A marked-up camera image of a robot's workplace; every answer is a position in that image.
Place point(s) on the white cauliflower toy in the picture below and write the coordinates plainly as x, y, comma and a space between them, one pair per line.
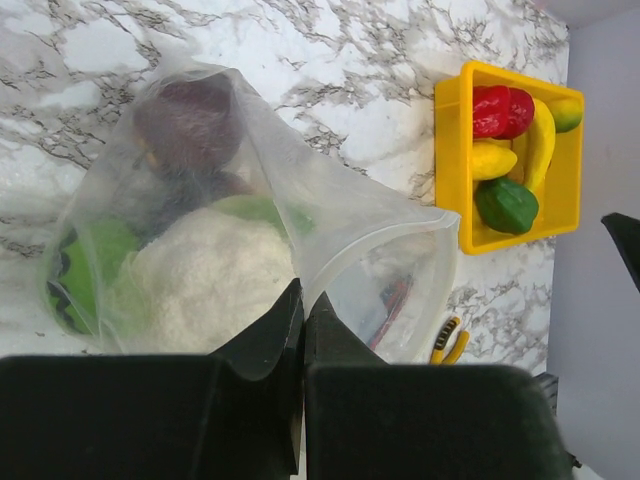
209, 276

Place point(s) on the dark purple mangosteen toy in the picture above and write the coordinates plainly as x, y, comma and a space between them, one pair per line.
189, 126

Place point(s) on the yellow banana toy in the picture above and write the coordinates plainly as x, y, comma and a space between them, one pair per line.
541, 146

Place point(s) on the yellow handled pliers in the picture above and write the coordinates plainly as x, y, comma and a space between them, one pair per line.
450, 343

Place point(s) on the red black utility knife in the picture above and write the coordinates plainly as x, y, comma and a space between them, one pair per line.
394, 297

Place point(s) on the green bell pepper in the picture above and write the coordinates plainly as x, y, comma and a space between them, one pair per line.
506, 206

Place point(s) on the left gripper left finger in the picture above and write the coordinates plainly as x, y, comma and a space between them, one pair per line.
235, 413

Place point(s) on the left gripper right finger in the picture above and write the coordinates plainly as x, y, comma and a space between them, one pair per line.
367, 419

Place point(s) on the green watermelon ball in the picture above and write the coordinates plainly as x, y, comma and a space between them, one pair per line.
83, 261

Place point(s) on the red bell pepper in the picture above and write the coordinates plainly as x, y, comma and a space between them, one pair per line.
491, 106

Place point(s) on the clear zip top bag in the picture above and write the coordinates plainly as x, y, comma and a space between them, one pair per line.
350, 235

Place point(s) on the yellow lemon toy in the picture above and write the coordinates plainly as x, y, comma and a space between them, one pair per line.
490, 161

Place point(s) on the yellow plastic tray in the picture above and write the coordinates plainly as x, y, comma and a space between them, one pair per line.
559, 196

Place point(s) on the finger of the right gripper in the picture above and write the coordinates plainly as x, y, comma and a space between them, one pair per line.
625, 233

